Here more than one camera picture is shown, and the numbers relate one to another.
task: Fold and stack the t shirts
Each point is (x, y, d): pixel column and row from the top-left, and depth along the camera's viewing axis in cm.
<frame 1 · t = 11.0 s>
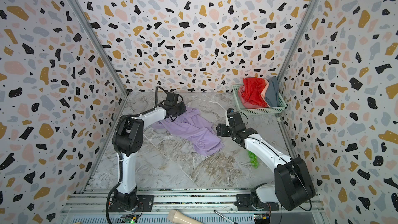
left hand: (187, 105, 102), fingers closed
right hand: (219, 124, 87), fingers open
lilac t shirt: (198, 131, 97), point 5 cm above the table
red t shirt: (251, 90, 112), point 12 cm above the table
pink t shirt: (246, 104, 114), point 3 cm above the table
grey t shirt: (272, 92, 112), point 11 cm above the table
mint green plastic basket: (244, 110, 105), point 7 cm above the table

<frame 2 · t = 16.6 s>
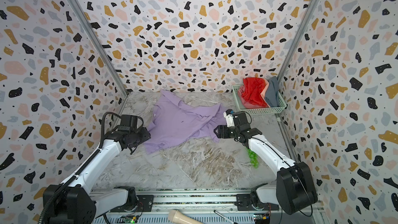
left hand: (146, 132, 83), fingers open
right hand: (217, 127, 85), fingers open
lilac t shirt: (173, 121, 105), point 2 cm above the table
the other named things where they were.

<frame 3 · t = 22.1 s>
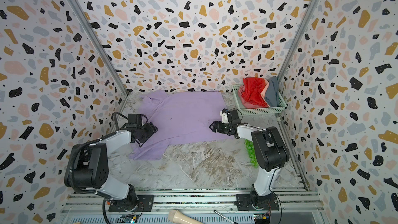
left hand: (154, 128, 94), fingers open
right hand: (212, 124, 96), fingers open
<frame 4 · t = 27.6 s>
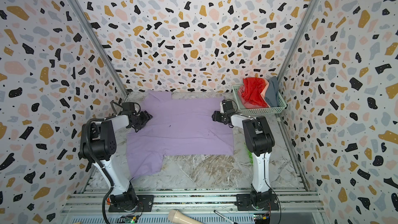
left hand: (148, 116, 101), fingers open
right hand: (213, 113, 104), fingers open
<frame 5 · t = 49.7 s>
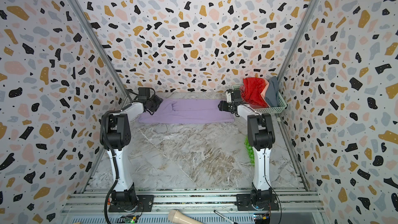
left hand: (162, 97, 105), fingers open
right hand: (220, 102, 106), fingers open
lilac t shirt: (183, 110, 112), on the table
the other named things where they were.

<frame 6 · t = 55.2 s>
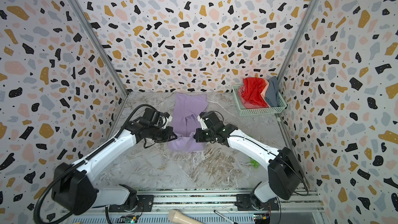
left hand: (177, 134, 79), fingers closed
right hand: (190, 135, 79), fingers closed
lilac t shirt: (184, 122, 105), point 2 cm above the table
the other named things where they were.

